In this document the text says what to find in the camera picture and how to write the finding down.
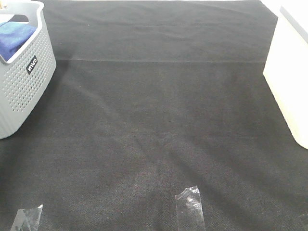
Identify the blue microfibre towel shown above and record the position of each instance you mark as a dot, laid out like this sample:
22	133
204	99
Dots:
12	37

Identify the black table cloth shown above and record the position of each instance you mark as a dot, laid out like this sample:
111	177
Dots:
149	98

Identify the clear tape strip centre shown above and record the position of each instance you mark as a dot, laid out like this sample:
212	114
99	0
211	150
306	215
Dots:
189	210

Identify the clear tape strip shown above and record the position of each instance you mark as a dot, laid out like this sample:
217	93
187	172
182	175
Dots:
27	219
189	210

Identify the grey perforated laundry basket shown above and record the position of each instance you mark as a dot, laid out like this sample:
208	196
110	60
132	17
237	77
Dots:
25	76

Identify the white plastic basket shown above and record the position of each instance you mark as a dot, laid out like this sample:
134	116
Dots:
286	69

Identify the clear tape strip left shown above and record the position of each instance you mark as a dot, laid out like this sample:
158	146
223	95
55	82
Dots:
27	219

